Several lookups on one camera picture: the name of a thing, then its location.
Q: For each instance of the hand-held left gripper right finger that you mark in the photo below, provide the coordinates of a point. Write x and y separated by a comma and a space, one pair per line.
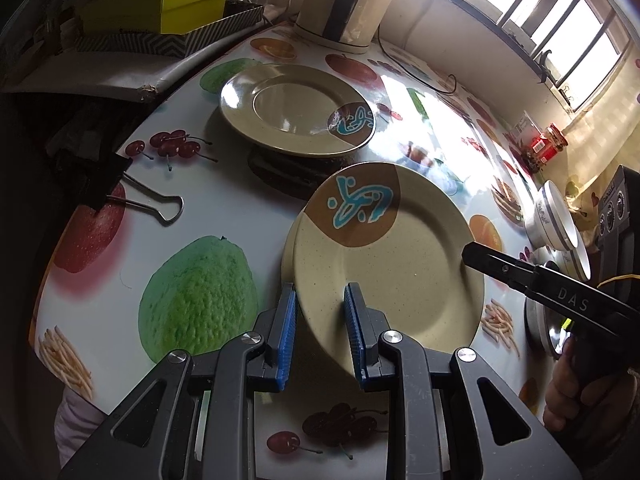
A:
356, 340

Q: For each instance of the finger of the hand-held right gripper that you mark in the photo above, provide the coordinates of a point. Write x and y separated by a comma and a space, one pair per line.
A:
492, 265

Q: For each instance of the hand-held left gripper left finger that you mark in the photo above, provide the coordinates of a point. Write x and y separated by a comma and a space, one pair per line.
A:
286, 340

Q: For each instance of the white bowl grey stripe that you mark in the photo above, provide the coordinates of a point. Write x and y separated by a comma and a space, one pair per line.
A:
550, 215
577, 260

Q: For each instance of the beige plate brown blue patch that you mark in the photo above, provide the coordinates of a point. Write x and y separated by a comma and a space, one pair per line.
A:
415, 270
280, 110

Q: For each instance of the person's right hand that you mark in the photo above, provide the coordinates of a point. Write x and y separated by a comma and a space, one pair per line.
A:
557, 395

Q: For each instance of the fruit print tablecloth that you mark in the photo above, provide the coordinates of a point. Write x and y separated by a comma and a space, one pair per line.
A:
210, 240

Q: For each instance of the red label sauce jar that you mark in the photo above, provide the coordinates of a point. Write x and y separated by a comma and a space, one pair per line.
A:
547, 144

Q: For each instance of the black window latch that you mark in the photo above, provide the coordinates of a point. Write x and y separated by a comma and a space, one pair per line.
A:
545, 62

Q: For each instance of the black binder clip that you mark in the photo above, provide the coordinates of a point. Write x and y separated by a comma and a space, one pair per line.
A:
107, 180

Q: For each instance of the barred window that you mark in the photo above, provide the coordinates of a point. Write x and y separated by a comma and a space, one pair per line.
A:
550, 5

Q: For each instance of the white kitchen appliance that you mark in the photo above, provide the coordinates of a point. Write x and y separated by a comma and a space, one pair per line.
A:
340, 5

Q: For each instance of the black white zigzag box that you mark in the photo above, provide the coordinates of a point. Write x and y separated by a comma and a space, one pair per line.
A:
210, 35

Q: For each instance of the lime green box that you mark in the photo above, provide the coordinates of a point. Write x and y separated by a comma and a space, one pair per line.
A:
160, 7

